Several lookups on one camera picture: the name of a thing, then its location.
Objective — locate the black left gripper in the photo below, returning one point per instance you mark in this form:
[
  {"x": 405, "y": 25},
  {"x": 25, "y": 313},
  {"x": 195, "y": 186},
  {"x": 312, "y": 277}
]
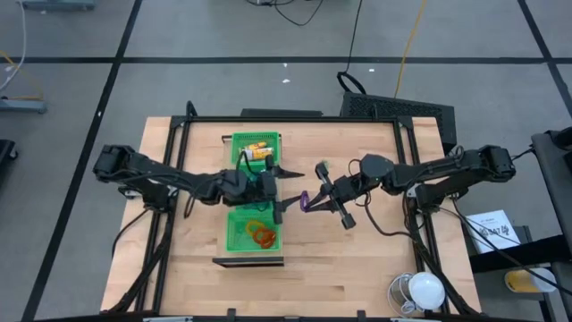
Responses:
[{"x": 267, "y": 190}]

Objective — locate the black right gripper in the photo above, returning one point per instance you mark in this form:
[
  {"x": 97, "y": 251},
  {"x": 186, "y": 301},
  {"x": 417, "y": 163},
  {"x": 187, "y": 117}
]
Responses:
[{"x": 348, "y": 188}]

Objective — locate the purple rubber band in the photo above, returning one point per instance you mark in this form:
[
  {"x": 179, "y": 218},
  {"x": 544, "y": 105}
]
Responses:
[{"x": 304, "y": 201}]

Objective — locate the yellow pack with white barcode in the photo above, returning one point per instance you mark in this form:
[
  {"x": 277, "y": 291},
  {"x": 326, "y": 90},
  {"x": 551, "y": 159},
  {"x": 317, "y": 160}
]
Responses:
[{"x": 261, "y": 155}]

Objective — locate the yellow crayon box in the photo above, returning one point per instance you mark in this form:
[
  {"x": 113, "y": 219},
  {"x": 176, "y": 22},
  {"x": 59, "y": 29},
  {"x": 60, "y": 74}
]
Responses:
[{"x": 258, "y": 146}]

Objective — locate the red-orange rubber band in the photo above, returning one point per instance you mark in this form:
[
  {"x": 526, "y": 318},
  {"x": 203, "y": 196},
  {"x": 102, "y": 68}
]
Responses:
[
  {"x": 268, "y": 245},
  {"x": 255, "y": 234}
]

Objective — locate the yellow rubber band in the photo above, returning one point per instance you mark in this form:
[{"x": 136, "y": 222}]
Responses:
[{"x": 246, "y": 228}]

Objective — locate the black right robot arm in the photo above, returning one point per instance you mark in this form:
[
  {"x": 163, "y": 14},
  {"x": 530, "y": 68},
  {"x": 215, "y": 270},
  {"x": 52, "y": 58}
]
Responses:
[{"x": 447, "y": 172}]

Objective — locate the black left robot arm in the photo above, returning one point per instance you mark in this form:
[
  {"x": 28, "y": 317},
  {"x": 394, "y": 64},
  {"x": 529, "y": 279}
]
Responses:
[{"x": 147, "y": 170}]

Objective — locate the narrow green plastic basket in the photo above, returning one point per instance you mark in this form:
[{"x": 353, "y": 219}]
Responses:
[{"x": 254, "y": 206}]

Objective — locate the small green plastic basket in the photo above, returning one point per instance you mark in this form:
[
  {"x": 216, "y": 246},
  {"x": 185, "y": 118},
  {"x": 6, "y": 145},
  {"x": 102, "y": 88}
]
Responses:
[{"x": 270, "y": 138}]

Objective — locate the large green plastic basket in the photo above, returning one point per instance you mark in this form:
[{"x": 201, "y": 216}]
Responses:
[{"x": 237, "y": 241}]

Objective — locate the white dome lamp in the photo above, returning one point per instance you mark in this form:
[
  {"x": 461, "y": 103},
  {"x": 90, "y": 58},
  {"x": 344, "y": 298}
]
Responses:
[{"x": 426, "y": 290}]

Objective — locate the white printed paper sheet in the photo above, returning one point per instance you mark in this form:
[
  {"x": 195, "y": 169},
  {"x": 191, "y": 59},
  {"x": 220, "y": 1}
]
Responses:
[{"x": 491, "y": 230}]

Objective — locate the yellow bottle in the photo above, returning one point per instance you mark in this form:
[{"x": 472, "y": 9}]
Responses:
[{"x": 529, "y": 281}]

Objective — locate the black side cart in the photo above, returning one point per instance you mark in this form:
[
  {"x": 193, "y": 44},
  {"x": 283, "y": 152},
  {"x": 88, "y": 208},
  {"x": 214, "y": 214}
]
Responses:
[{"x": 554, "y": 188}]

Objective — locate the grey furniture foot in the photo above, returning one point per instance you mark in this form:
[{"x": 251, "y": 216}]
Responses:
[
  {"x": 58, "y": 4},
  {"x": 22, "y": 106}
]

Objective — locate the black caster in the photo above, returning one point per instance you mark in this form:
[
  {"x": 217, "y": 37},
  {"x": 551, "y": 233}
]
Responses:
[{"x": 6, "y": 149}]

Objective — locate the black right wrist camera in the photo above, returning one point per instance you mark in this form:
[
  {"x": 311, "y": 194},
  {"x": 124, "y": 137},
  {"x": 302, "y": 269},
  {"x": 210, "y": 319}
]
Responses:
[{"x": 376, "y": 166}]

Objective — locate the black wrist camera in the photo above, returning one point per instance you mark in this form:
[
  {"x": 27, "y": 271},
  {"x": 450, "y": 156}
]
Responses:
[
  {"x": 376, "y": 166},
  {"x": 233, "y": 183}
]

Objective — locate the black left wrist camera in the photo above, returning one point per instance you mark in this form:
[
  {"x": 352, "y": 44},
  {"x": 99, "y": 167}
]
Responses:
[{"x": 233, "y": 183}]

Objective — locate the wooden stand with black frame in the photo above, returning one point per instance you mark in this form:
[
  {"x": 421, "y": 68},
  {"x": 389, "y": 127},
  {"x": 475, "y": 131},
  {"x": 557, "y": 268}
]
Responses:
[{"x": 281, "y": 241}]

